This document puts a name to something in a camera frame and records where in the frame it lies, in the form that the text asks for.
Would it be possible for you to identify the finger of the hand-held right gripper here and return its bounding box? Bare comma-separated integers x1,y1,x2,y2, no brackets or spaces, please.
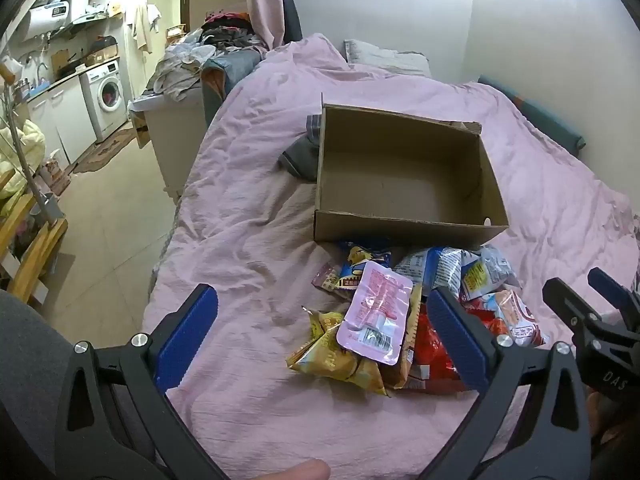
587,267,640,320
542,277,601,341

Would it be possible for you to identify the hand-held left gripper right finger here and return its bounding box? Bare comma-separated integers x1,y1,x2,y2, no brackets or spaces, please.
426,286,593,480

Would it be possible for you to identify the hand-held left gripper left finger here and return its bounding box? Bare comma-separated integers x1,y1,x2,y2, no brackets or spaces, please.
54,283,231,480

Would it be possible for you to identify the red snack packet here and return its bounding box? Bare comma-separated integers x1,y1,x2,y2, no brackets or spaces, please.
407,305,473,395

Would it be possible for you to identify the light blue shrimp cracker packet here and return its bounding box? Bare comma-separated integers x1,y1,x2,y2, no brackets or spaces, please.
462,289,550,350

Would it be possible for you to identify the white and blue snack packet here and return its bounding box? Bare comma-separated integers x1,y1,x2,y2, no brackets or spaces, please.
394,246,463,297

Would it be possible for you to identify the pink snack packet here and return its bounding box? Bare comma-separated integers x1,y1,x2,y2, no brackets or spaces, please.
336,260,415,367

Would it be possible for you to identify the blue cartoon chip packet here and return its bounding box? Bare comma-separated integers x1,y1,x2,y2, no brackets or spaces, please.
339,241,394,291

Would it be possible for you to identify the small maroon snack packet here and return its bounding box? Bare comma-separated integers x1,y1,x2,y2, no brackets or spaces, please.
311,261,347,292

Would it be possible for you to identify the brown cardboard box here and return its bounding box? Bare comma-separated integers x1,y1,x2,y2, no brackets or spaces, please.
314,104,510,251

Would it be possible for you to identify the person's right hand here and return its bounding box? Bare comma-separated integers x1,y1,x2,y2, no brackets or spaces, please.
586,391,623,463

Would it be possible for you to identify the person's left hand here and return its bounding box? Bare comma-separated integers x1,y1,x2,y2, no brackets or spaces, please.
277,460,332,480

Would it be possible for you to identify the pink blanket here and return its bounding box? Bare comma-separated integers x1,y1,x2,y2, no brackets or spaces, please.
141,32,640,480

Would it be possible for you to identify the person's grey clothing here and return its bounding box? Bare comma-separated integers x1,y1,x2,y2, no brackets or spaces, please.
0,290,166,480

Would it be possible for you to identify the yellow wooden rack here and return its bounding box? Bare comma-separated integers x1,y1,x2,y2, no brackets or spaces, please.
0,192,69,306

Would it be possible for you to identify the metal stand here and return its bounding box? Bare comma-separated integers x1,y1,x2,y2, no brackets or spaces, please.
0,85,67,223

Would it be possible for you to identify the teal padded bed edge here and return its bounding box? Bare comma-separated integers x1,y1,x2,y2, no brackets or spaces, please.
477,76,587,152

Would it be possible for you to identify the brown floor mat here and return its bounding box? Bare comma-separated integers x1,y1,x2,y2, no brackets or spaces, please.
74,127,138,175

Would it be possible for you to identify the grey folded garment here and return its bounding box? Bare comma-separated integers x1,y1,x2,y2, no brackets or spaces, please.
277,115,322,182

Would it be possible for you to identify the pale yellow quilt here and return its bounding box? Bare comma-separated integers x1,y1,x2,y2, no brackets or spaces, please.
0,120,47,213

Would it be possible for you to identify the white kitchen cabinet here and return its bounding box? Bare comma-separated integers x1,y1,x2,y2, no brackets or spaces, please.
27,77,97,167

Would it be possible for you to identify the white washing machine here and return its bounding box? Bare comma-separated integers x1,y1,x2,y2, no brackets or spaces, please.
80,60,127,143

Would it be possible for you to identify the grey patterned pillow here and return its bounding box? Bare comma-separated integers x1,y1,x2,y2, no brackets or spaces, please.
344,39,432,79

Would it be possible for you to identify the small cardboard box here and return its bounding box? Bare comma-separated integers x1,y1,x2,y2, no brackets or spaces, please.
85,42,120,67

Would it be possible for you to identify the pile of dark clothes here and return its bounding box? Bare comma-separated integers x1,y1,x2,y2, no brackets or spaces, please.
202,10,266,53

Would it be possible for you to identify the white hanging towel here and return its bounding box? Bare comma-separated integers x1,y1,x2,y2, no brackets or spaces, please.
131,4,162,54

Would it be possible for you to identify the pink hanging sheet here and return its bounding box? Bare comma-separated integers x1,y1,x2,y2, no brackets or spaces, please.
245,0,288,52

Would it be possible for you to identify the white water heater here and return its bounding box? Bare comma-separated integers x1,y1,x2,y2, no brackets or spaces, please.
27,0,91,41

